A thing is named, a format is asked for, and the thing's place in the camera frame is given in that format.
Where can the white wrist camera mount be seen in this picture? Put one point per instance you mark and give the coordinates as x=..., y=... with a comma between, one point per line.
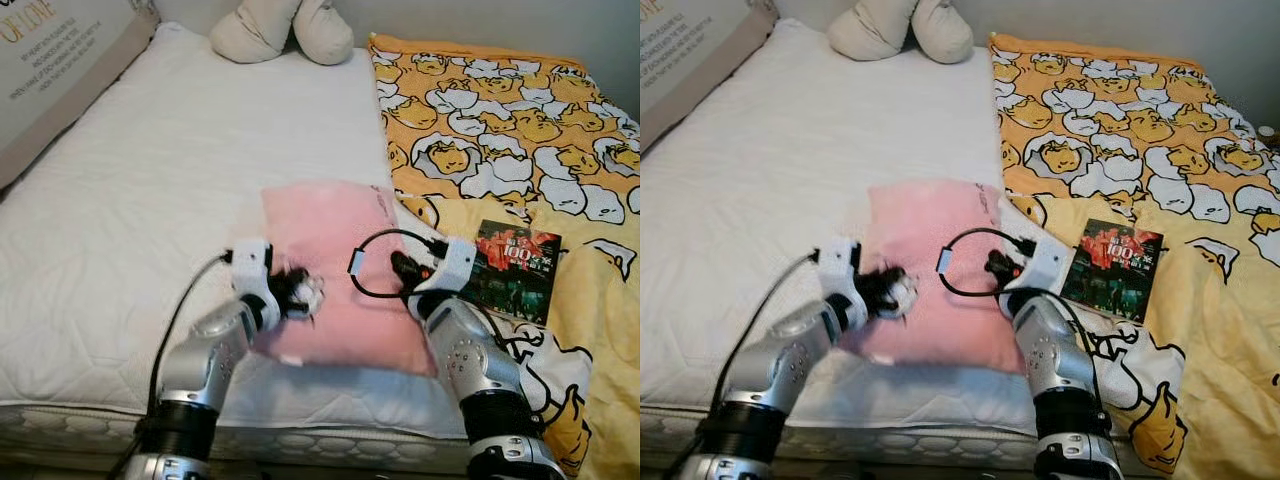
x=252, y=262
x=840, y=262
x=450, y=262
x=1045, y=265

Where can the dark red paperback book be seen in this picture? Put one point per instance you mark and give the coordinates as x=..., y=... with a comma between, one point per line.
x=520, y=270
x=1120, y=265

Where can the pink pillow with cartoon print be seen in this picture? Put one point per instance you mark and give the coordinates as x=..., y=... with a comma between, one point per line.
x=340, y=300
x=940, y=310

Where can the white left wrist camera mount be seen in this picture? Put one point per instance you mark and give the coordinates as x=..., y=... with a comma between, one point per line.
x=252, y=262
x=840, y=262

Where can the white quilted mattress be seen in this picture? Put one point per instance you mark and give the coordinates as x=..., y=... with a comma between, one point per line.
x=150, y=200
x=760, y=200

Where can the beige plush toy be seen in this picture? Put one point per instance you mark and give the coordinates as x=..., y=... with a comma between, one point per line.
x=880, y=35
x=260, y=35

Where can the large printed headboard cushion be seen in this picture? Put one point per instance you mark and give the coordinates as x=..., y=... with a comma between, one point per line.
x=60, y=70
x=690, y=70

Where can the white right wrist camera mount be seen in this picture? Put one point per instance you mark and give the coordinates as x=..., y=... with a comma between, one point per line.
x=1045, y=265
x=450, y=262

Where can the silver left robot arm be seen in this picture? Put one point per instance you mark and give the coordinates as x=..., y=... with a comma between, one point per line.
x=780, y=360
x=200, y=360

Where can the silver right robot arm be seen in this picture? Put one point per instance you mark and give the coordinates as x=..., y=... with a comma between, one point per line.
x=1060, y=360
x=475, y=360

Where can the yellow cartoon egg blanket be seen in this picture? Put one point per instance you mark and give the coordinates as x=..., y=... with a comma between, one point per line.
x=1110, y=120
x=500, y=120

